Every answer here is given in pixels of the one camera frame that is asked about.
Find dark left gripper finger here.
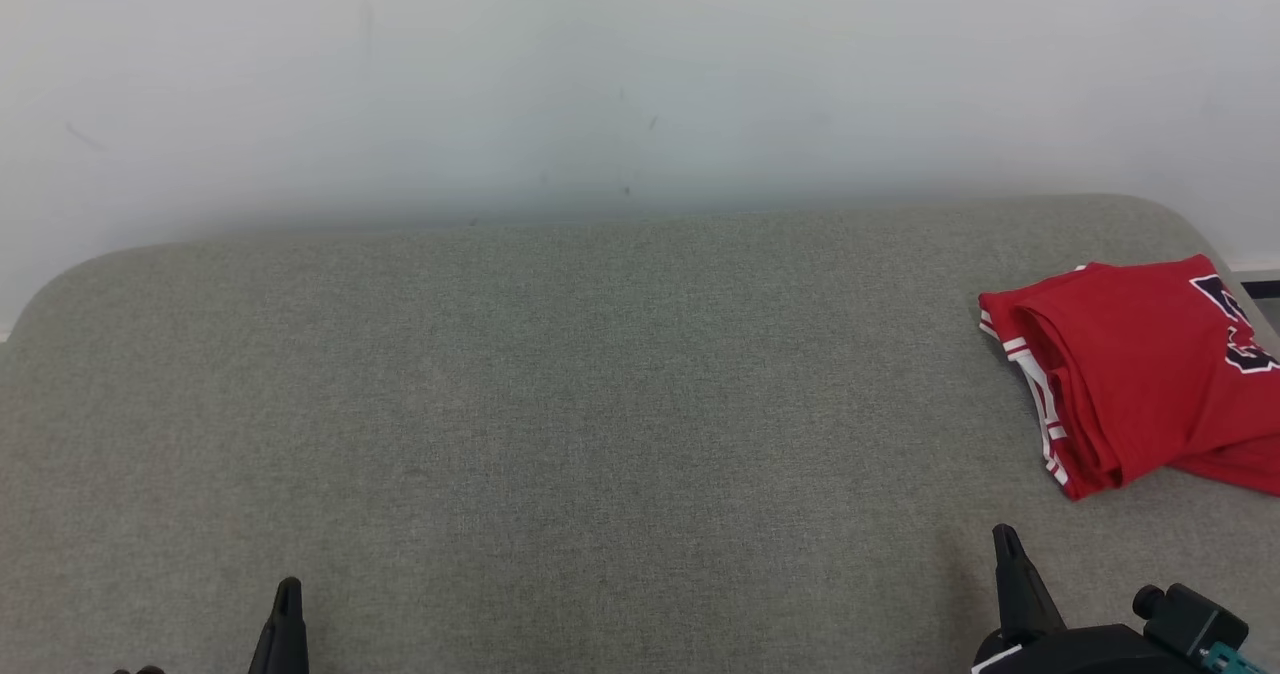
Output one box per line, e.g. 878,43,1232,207
248,577,310,674

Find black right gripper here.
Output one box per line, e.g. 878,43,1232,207
971,524,1202,674

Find red Bulls basketball shorts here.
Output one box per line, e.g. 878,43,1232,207
1165,438,1280,499

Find red white-trimmed basketball jersey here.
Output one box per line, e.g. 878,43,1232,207
977,254,1280,501

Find teal right camera connector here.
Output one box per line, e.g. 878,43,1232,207
1200,644,1267,674

